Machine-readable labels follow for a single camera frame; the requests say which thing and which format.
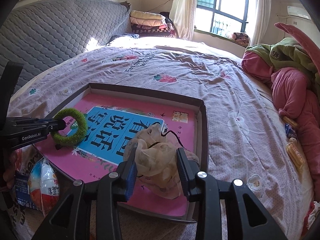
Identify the green fuzzy ring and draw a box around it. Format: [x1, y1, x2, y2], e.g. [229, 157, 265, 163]
[50, 108, 89, 147]

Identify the beige mesh scrunchie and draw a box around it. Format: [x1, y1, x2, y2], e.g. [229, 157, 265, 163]
[122, 122, 201, 200]

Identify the red white surprise egg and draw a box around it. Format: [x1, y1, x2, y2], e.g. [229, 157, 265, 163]
[28, 158, 60, 217]

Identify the person's left hand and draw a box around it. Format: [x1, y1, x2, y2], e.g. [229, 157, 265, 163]
[1, 151, 18, 192]

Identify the pink blue book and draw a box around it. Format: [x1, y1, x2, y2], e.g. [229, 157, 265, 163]
[35, 93, 198, 217]

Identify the dark cardboard box tray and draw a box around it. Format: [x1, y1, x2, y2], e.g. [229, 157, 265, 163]
[32, 82, 209, 223]

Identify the grey quilted headboard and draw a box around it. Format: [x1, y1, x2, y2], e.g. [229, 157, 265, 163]
[1, 0, 131, 90]

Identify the yellow biscuit packet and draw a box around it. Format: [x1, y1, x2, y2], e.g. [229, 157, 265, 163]
[285, 137, 305, 173]

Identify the small blue snack packet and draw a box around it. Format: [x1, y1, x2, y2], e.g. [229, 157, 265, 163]
[285, 123, 297, 140]

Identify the floral scrunchie at edge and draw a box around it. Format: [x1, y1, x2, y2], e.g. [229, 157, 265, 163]
[301, 201, 319, 237]

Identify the folded blankets stack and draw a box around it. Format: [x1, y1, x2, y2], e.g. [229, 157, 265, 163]
[130, 10, 178, 38]

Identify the floral cushion on sill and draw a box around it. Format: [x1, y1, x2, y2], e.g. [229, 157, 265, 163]
[230, 33, 250, 47]

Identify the pink blanket pile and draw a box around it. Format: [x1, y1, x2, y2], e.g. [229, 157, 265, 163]
[241, 23, 319, 201]

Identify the green blanket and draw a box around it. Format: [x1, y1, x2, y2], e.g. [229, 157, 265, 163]
[244, 37, 319, 94]

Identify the cream curtain right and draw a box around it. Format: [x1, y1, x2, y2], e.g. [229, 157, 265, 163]
[249, 0, 272, 46]

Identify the cream curtain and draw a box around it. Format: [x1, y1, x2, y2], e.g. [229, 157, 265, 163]
[249, 0, 272, 46]
[169, 0, 197, 41]

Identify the cream curtain left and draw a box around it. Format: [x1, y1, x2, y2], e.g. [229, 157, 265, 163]
[169, 0, 197, 41]

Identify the white air conditioner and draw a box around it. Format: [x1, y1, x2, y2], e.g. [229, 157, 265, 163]
[287, 6, 311, 20]

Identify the window with dark frame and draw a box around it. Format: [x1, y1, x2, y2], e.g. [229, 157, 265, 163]
[194, 0, 249, 37]

